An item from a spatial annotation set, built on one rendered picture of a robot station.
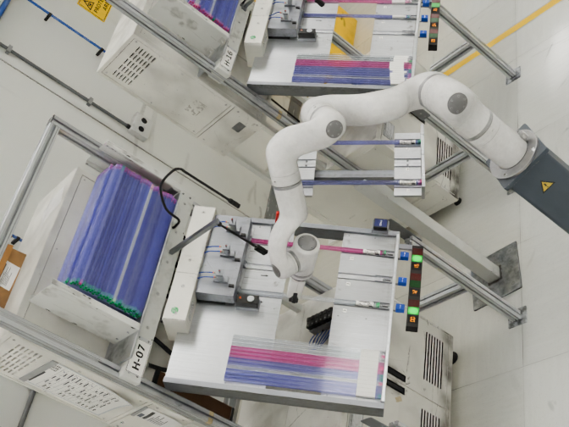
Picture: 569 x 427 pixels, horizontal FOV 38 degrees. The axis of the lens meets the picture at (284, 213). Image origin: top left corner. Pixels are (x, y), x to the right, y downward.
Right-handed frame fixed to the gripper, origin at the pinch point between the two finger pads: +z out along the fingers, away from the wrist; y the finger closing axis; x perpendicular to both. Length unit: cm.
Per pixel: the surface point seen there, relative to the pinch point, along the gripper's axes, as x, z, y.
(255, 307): -12.4, 0.4, 7.3
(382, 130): 27, 28, -114
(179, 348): -34.4, 6.9, 24.9
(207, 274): -31.1, 0.1, -1.8
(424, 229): 48, 19, -56
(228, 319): -20.5, 4.5, 11.8
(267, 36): -32, 8, -139
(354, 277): 19.5, -2.5, -10.8
